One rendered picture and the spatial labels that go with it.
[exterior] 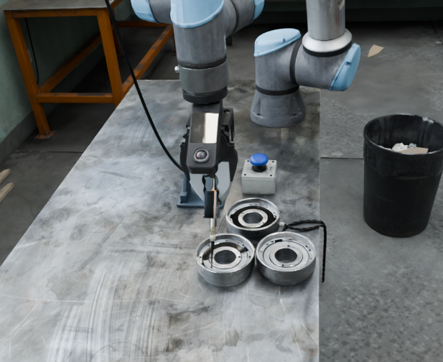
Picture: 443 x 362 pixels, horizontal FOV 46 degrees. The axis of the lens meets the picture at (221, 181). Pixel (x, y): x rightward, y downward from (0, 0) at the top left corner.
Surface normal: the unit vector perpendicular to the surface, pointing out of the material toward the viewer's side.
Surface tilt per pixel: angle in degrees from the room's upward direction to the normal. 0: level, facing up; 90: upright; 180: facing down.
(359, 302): 0
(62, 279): 0
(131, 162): 0
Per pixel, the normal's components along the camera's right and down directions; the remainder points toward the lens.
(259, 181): -0.16, 0.55
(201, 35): 0.15, 0.54
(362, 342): -0.07, -0.83
